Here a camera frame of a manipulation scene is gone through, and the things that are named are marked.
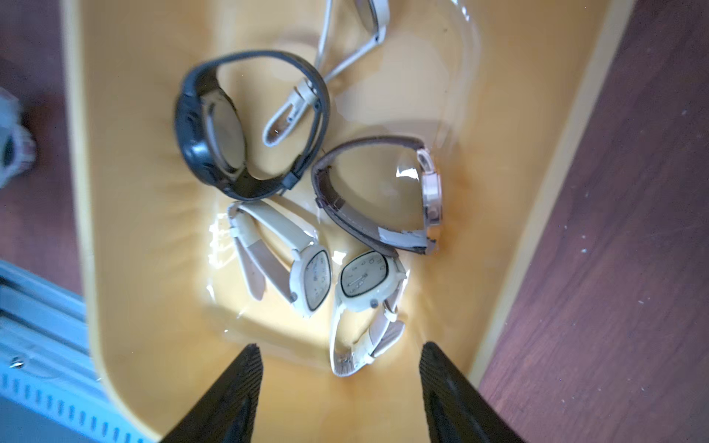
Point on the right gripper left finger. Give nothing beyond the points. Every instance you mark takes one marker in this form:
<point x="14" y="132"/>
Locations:
<point x="227" y="411"/>

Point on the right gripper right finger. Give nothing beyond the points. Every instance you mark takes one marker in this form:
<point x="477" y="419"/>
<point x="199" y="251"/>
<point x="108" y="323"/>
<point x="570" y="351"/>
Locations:
<point x="455" y="410"/>

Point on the cream oval face watch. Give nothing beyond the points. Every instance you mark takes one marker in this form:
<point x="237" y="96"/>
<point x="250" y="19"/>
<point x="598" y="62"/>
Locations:
<point x="369" y="281"/>

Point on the beige strap watch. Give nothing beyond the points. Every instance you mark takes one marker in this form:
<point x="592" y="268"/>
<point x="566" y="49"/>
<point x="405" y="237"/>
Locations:
<point x="306" y="283"/>

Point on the brown leather strap watch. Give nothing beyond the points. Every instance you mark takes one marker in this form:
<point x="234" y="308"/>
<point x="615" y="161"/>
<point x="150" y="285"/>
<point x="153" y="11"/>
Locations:
<point x="412" y="223"/>

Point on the black digital watch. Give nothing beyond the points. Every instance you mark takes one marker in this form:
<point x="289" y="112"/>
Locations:
<point x="211" y="137"/>

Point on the yellow plastic storage tray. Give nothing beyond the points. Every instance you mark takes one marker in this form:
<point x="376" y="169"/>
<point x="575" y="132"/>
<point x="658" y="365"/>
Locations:
<point x="500" y="92"/>

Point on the pink white strap watch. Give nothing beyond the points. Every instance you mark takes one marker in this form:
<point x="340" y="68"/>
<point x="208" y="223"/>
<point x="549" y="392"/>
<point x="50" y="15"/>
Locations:
<point x="18" y="148"/>

